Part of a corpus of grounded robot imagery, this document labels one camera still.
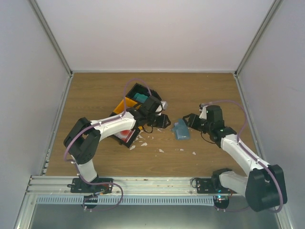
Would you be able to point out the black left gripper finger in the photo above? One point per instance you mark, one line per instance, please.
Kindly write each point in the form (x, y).
(166, 118)
(166, 124)

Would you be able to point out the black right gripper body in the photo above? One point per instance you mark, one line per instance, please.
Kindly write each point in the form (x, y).
(205, 128)

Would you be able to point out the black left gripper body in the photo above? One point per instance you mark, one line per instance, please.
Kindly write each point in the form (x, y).
(156, 123)

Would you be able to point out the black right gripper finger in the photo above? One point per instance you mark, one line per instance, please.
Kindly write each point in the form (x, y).
(190, 126)
(188, 116)

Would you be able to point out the blue leather card holder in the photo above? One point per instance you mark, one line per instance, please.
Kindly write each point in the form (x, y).
(181, 130)

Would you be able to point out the black three-compartment card tray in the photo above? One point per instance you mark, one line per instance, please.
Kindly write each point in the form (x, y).
(145, 106)

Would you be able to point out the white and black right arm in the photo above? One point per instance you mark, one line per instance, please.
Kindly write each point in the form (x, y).
(263, 185)

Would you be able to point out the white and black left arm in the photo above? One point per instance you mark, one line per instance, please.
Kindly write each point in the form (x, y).
(82, 141)

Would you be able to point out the red and white card stack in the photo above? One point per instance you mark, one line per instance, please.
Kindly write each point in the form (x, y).
(124, 135)

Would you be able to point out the orange middle tray bin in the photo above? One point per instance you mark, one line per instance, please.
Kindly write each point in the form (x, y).
(125, 115)

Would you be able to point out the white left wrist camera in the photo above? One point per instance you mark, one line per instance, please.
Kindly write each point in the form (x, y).
(164, 105)

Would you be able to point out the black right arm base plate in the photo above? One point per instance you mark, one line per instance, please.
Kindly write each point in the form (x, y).
(209, 186)

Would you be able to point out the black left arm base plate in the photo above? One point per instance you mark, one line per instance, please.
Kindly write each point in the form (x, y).
(79, 186)

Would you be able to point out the grey slotted cable duct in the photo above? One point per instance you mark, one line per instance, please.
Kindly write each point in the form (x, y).
(128, 200)

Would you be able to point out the aluminium front frame rail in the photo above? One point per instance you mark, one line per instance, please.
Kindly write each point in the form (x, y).
(132, 186)

